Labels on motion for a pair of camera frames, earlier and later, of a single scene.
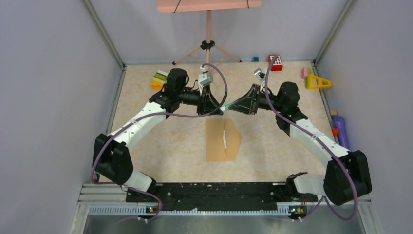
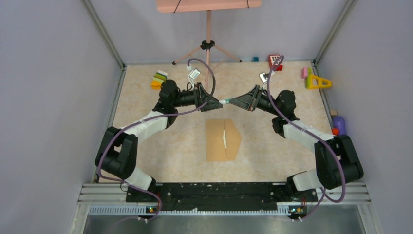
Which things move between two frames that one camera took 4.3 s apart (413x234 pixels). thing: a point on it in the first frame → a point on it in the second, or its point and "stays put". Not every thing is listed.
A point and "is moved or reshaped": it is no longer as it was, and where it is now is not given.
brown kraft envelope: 215,150 stays put
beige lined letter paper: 224,139 stays put
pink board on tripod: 165,6 stays put
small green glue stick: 223,108 is moved or reshaped
